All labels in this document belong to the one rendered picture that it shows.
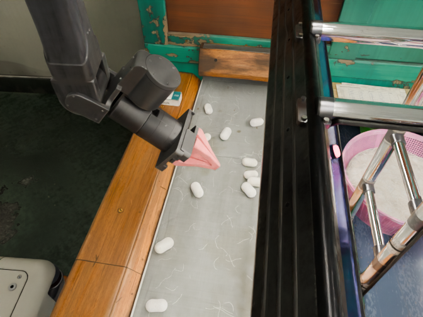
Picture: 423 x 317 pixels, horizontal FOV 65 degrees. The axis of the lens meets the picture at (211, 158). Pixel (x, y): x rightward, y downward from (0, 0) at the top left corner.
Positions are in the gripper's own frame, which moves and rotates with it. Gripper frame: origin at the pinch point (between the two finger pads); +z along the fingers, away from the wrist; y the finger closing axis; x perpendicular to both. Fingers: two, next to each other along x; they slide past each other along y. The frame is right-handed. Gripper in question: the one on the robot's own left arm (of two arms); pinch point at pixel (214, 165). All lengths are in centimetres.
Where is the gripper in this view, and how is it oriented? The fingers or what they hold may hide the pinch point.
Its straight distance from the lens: 58.5
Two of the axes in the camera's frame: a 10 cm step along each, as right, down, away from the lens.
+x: -6.2, 4.4, 6.5
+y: 1.6, -7.4, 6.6
